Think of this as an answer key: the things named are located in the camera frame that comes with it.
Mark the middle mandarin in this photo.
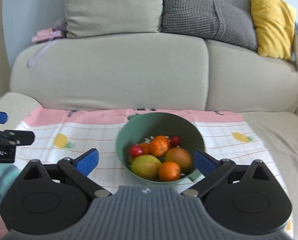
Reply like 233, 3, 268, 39
139, 142, 150, 154

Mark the green plastic colander bowl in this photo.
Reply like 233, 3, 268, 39
116, 112, 204, 185

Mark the mandarin by sofa back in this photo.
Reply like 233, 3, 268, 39
149, 135, 171, 157

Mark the pink lilac folded cloth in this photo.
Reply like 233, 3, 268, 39
27, 18, 67, 68

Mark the beige sofa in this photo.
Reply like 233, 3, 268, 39
0, 33, 298, 239

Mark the red yellow apple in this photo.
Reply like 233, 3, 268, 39
165, 147, 193, 173

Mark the mandarin near restaurant text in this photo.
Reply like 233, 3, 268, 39
158, 161, 182, 182

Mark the yellow cushion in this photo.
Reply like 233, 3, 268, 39
251, 0, 296, 61

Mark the green yellow pear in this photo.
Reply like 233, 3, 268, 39
130, 154, 162, 180

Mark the light green cushion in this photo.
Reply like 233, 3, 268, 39
65, 0, 163, 38

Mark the houndstooth cushion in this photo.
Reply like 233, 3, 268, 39
161, 0, 258, 51

